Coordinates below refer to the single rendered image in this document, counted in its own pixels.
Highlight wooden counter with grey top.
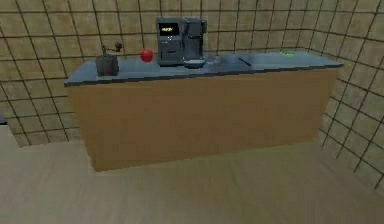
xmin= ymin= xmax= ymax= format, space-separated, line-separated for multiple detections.
xmin=63 ymin=50 xmax=345 ymax=173

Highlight dark grey coffee machine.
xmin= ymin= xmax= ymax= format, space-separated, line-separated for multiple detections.
xmin=155 ymin=16 xmax=208 ymax=70

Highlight red tomato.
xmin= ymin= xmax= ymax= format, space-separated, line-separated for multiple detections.
xmin=140 ymin=48 xmax=155 ymax=63

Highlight dark grey coffee grinder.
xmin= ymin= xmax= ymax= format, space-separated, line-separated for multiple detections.
xmin=94 ymin=41 xmax=123 ymax=77

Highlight white cabinet with dark top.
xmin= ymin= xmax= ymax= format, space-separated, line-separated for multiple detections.
xmin=0 ymin=113 xmax=21 ymax=151

